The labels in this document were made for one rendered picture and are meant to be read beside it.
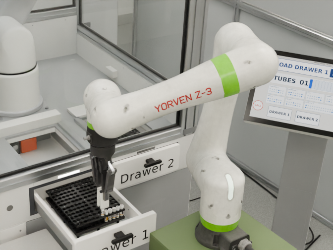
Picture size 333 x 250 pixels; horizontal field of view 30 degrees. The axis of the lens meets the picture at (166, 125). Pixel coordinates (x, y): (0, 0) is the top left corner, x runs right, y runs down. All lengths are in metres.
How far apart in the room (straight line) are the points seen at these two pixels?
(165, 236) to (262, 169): 1.92
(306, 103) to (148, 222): 0.87
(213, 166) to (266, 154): 1.90
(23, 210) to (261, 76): 0.93
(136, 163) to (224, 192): 0.51
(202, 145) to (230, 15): 1.87
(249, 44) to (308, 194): 1.17
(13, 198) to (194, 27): 0.84
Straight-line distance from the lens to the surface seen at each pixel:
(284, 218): 2.83
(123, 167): 2.22
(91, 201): 2.06
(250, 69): 1.67
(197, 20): 2.17
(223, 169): 1.87
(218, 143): 1.95
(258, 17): 3.57
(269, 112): 2.48
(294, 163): 2.67
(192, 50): 2.21
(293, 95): 2.50
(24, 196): 2.09
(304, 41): 3.37
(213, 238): 1.95
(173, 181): 2.44
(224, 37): 1.82
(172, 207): 2.52
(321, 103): 2.49
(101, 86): 1.74
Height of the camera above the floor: 2.12
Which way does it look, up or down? 29 degrees down
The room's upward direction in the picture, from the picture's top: 4 degrees clockwise
